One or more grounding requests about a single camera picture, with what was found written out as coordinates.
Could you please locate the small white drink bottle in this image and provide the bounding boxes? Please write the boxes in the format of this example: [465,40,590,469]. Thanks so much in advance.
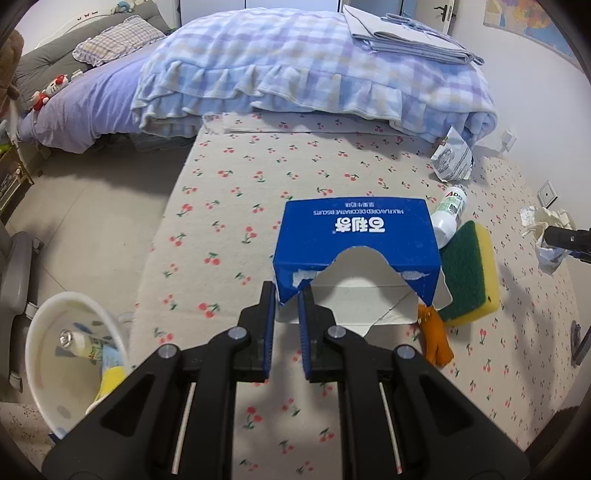
[429,184,468,249]

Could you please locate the white door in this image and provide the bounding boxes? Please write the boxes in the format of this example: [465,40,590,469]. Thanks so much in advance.
[416,0,462,42]

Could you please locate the wall map poster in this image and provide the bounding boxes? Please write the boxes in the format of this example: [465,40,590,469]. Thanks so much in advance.
[482,0,585,70]

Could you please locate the folded grey sheets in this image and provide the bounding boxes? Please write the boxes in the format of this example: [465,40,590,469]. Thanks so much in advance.
[342,4,485,65]

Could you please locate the dark blue biscuit box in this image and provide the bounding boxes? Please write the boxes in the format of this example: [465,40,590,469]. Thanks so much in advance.
[271,198,455,337]

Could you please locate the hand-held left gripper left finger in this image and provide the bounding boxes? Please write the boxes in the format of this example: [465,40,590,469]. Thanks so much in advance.
[41,280,278,480]

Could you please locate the yellow plastic bag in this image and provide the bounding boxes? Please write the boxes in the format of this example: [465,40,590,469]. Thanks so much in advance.
[85,364,130,414]

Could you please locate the crumpled white green packet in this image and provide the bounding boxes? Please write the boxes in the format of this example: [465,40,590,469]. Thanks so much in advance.
[430,126,474,182]

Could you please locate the wooden toy shelf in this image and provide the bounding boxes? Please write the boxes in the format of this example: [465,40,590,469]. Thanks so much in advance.
[0,138,35,217]

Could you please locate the plaid ruffled pillow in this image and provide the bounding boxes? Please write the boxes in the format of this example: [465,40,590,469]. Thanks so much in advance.
[72,15,168,68]

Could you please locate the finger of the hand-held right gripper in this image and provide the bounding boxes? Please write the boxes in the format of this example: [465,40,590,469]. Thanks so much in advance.
[542,225,591,265]

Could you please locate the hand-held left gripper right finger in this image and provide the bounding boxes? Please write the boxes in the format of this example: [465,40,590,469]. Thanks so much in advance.
[298,288,531,480]

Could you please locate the bed with purple sheet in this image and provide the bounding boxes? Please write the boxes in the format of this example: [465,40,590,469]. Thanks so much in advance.
[18,0,499,153]

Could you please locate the grey metal stand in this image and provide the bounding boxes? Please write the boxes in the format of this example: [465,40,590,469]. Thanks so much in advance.
[0,222,44,393]

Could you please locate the tube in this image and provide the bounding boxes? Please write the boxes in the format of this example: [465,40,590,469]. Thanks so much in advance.
[58,329,116,363]

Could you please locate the brown plush dog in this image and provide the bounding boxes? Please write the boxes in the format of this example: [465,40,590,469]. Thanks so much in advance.
[0,30,25,100]

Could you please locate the white tissue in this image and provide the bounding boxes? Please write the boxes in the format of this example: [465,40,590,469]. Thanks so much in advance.
[520,205,577,275]

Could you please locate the white plastic bin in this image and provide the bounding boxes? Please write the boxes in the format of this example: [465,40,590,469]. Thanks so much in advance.
[25,291,132,439]

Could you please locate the cherry print tablecloth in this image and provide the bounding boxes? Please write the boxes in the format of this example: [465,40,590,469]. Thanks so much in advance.
[124,113,580,480]

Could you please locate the green yellow sponge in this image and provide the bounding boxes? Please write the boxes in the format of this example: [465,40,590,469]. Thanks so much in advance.
[436,220,502,327]

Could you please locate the blue plaid ruffled quilt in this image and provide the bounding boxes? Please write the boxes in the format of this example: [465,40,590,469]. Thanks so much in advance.
[130,4,499,144]

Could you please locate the small orange toy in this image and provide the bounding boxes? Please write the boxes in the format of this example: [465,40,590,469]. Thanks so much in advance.
[417,304,454,365]

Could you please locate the grey padded headboard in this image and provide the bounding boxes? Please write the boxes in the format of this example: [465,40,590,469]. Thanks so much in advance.
[16,0,183,90]

